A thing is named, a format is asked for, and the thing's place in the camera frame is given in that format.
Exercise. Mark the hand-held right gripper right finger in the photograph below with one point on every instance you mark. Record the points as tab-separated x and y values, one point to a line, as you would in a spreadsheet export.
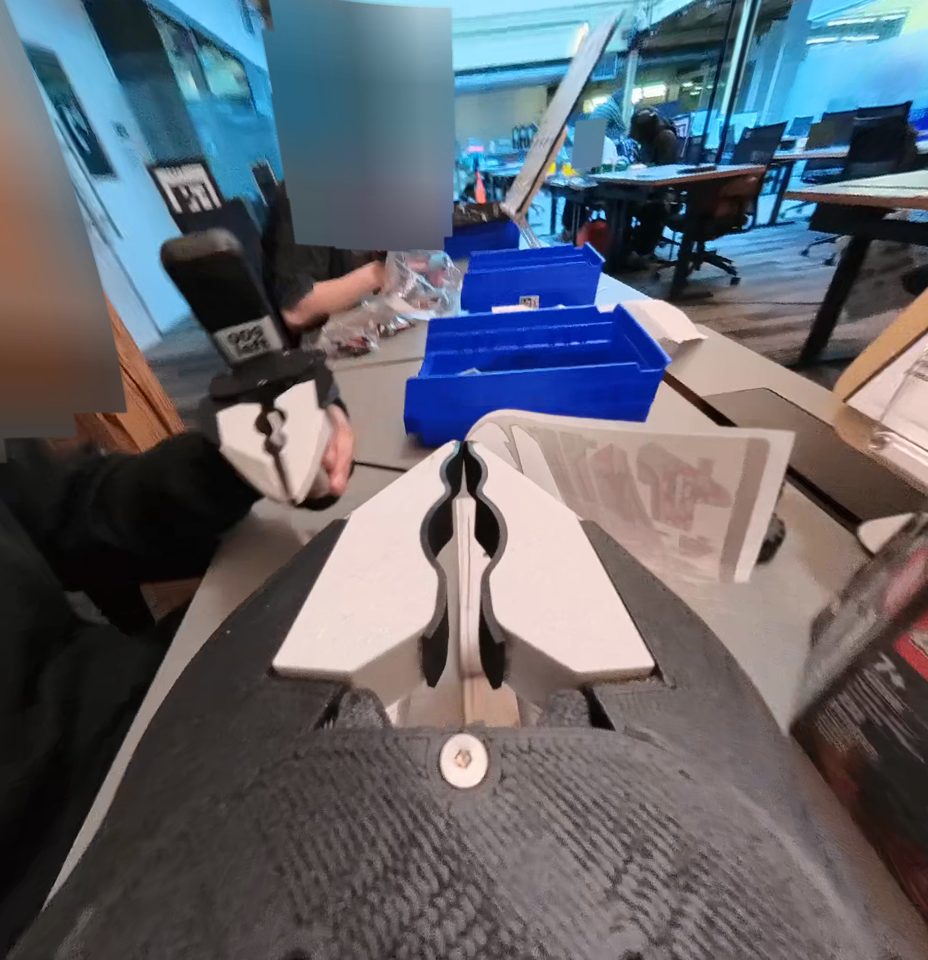
569	592

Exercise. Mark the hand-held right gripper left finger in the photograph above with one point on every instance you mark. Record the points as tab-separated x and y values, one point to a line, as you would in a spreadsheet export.
366	592

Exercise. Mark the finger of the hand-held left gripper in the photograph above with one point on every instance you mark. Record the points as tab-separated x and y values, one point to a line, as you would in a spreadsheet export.
306	442
246	442

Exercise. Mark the white sticker sheet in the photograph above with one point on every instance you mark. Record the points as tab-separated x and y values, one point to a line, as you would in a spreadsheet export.
658	487

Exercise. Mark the grey desk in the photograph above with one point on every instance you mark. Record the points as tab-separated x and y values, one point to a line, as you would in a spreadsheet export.
733	622

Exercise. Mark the person's left hand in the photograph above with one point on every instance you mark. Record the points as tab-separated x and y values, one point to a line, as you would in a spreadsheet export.
340	461

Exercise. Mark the clear plastic bag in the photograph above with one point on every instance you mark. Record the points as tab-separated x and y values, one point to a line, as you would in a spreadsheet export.
419	285

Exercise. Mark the blue storage bin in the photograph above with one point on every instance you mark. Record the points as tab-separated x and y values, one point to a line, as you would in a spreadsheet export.
531	281
482	240
524	397

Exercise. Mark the folded white paper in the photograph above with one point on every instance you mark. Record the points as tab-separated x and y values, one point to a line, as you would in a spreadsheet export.
670	326

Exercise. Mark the black toy set box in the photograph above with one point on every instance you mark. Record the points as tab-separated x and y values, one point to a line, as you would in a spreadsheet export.
883	712

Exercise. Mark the black office chair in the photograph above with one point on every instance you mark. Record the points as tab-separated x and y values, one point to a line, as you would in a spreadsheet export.
868	142
707	217

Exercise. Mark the printed white instruction sheet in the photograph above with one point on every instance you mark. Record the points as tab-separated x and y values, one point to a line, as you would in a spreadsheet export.
913	390

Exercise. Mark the wooden background table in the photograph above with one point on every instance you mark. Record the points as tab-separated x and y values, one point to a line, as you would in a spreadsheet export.
681	174
868	193

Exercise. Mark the black white wall sign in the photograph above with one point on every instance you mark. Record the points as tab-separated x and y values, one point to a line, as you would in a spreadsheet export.
186	196

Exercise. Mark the wooden post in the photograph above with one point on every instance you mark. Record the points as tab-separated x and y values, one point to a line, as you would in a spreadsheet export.
145	405

